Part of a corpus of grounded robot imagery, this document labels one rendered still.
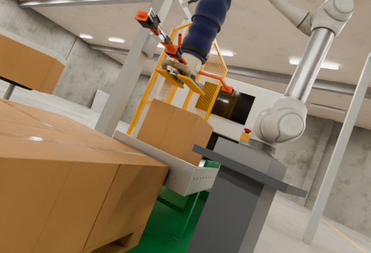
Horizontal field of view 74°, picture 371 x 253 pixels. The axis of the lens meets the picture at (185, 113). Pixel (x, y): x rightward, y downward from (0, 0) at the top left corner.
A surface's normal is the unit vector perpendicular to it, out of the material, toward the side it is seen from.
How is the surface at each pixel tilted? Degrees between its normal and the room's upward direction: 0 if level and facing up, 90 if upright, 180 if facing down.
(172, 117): 90
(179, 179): 90
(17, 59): 90
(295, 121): 97
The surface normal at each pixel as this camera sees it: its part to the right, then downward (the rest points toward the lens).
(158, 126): -0.29, -0.22
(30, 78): 0.23, 0.00
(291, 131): -0.06, -0.07
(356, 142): -0.55, -0.30
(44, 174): 0.87, 0.33
